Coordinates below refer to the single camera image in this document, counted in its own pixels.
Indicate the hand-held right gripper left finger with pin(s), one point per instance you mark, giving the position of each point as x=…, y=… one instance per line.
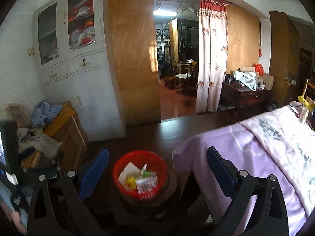
x=94, y=173

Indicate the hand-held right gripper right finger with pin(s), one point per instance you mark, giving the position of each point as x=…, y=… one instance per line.
x=220, y=175

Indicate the green plastic wrapper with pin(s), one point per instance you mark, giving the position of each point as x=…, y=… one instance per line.
x=147, y=174

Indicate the red plastic basket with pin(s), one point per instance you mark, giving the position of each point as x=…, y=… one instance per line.
x=157, y=164

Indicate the pile of pale cloths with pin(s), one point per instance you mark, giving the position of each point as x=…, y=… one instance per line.
x=41, y=142

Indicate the purple bed sheet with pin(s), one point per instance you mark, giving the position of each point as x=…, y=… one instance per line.
x=221, y=137

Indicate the large cardboard box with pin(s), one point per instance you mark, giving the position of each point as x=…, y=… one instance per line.
x=71, y=137

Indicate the blue cloth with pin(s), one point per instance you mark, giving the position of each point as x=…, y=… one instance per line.
x=44, y=113

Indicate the dark round wooden stool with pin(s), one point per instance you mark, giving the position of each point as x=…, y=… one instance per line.
x=172, y=201

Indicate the white metal cabinet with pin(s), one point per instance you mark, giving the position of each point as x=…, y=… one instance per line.
x=98, y=103

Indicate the floral blanket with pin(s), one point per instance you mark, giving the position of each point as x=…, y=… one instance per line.
x=283, y=137

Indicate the dark wooden desk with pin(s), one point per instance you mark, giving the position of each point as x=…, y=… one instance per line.
x=243, y=98

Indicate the white plastic bag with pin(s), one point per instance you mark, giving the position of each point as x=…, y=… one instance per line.
x=244, y=78

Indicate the clear toothpick jar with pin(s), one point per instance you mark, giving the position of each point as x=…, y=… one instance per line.
x=304, y=115

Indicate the wooden armchair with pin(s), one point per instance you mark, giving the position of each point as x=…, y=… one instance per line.
x=183, y=78

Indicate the small cardboard box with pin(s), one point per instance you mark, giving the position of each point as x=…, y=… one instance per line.
x=267, y=81

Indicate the small yellow frying pan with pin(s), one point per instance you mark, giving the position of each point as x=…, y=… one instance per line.
x=306, y=101

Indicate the pink floral curtain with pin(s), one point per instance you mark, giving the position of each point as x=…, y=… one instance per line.
x=211, y=54

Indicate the wooden sliding door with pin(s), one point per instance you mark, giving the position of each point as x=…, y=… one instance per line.
x=242, y=36
x=133, y=54

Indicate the carved wooden chair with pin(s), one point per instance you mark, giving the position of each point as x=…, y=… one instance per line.
x=310, y=86

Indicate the tall wooden cabinet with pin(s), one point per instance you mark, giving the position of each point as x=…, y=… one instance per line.
x=279, y=54

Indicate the wall switch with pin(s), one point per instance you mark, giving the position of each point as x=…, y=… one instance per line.
x=30, y=51

